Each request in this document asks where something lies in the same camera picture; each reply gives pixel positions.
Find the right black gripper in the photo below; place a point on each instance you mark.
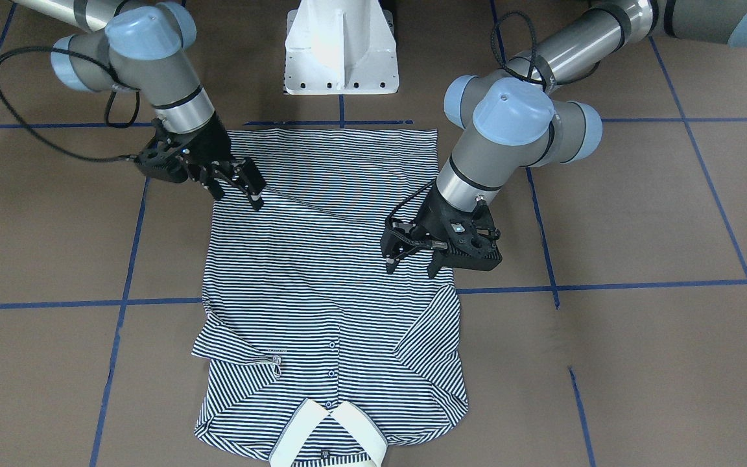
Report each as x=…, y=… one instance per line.
x=210, y=144

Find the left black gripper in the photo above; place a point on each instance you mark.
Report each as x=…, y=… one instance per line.
x=434, y=212

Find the striped polo shirt white collar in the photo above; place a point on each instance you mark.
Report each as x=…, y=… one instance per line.
x=317, y=356

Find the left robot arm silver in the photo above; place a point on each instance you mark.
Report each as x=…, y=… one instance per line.
x=509, y=121

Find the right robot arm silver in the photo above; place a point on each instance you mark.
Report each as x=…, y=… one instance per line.
x=135, y=47

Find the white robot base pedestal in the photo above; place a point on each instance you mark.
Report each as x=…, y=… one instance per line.
x=341, y=48

